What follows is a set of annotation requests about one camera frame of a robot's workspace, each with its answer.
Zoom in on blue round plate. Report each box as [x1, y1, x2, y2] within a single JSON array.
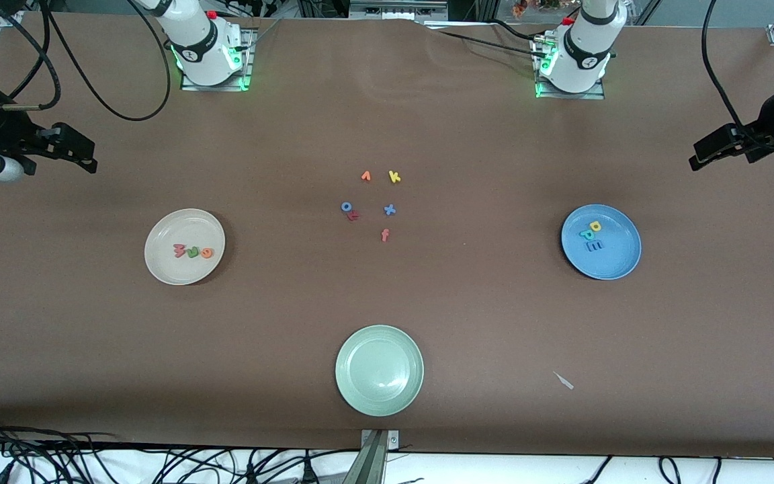
[[560, 204, 642, 280]]

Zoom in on beige round plate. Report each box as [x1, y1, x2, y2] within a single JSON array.
[[144, 208, 226, 286]]

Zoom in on brown paper table cover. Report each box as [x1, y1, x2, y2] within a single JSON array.
[[0, 12, 774, 459]]

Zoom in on pale green round plate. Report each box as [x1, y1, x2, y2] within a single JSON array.
[[335, 325, 425, 417]]

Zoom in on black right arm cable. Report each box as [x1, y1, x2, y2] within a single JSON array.
[[0, 0, 171, 123]]

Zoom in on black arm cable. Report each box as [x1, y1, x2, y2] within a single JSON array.
[[700, 0, 750, 130], [0, 0, 171, 123]]

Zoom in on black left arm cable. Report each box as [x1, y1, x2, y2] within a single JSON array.
[[700, 0, 750, 130]]

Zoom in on aluminium frame rail with bracket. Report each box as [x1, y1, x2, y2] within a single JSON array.
[[0, 8, 25, 75]]

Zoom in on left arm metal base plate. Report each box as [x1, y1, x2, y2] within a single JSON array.
[[533, 37, 606, 100]]

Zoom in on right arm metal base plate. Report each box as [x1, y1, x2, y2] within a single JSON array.
[[181, 28, 257, 91]]

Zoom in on black cable on table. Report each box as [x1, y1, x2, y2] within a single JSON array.
[[427, 20, 556, 61]]

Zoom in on black cable tangle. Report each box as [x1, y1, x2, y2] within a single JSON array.
[[0, 413, 361, 484]]

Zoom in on aluminium frame bar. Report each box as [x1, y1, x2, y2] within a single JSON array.
[[350, 0, 448, 21]]

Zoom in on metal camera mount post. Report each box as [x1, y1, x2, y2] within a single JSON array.
[[359, 430, 400, 484]]

